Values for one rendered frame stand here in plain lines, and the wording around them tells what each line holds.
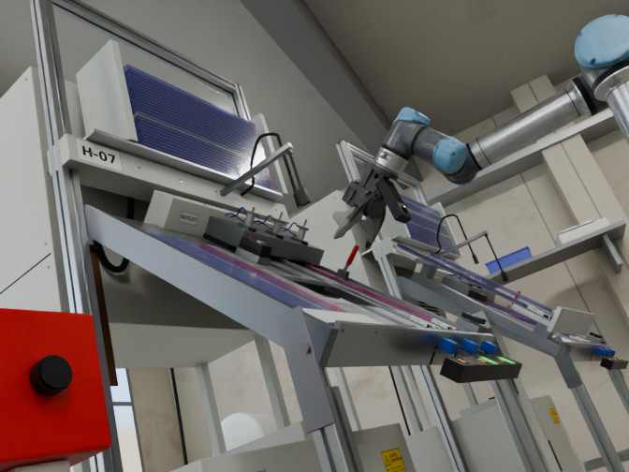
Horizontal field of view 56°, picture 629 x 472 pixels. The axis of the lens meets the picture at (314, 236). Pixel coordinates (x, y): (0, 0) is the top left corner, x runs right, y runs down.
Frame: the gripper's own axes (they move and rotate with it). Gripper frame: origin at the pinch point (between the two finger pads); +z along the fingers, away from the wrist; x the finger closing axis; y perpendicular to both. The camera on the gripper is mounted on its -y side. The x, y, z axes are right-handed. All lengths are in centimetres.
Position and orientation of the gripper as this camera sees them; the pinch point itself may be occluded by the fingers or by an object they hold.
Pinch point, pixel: (352, 245)
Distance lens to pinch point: 145.8
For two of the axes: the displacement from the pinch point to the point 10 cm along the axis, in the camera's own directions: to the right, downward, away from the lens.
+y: -6.7, -4.6, 5.9
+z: -4.6, 8.7, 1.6
